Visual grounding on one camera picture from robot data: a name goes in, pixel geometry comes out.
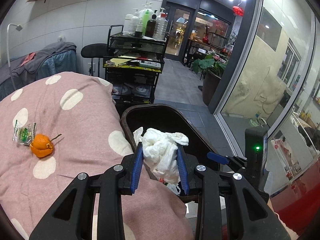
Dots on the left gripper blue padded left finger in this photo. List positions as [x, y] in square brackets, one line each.
[71, 215]

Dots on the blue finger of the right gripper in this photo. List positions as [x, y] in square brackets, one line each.
[218, 158]

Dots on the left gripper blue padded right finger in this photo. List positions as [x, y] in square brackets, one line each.
[247, 213]

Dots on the white tissue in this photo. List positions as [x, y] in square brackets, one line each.
[160, 154]

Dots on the orange mandarin peel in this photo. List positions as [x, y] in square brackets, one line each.
[42, 145]

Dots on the cream sweater sleeve forearm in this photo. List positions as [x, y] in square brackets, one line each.
[293, 235]

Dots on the black trash bin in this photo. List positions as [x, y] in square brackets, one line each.
[168, 119]

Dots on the potted green plant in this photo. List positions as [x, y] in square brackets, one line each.
[211, 67]

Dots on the pink polka dot blanket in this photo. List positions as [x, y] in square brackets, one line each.
[77, 112]

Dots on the black utility cart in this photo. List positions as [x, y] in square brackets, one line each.
[133, 66]

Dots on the green clear candy wrapper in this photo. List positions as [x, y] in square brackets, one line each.
[24, 134]

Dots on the black round stool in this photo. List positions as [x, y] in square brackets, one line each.
[94, 51]

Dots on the blue covered massage bed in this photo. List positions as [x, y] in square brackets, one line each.
[55, 58]

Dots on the dark brown bottle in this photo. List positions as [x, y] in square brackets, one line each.
[150, 27]

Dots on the white pump bottle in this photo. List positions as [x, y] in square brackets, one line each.
[134, 22]

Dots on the clear ribbed plastic bottle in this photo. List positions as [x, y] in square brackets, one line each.
[161, 27]

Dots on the green plastic bottle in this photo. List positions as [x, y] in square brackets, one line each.
[145, 20]

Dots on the red hanging lantern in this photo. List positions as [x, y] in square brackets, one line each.
[238, 11]

